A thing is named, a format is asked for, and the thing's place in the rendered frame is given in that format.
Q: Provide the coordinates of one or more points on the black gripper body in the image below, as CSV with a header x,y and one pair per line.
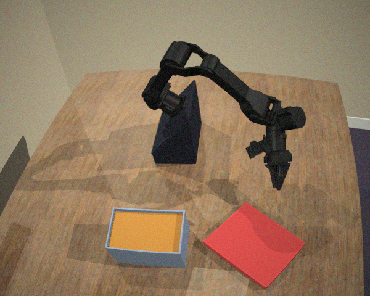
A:
x,y
277,146

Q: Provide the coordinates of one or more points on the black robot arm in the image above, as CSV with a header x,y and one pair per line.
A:
x,y
254,104

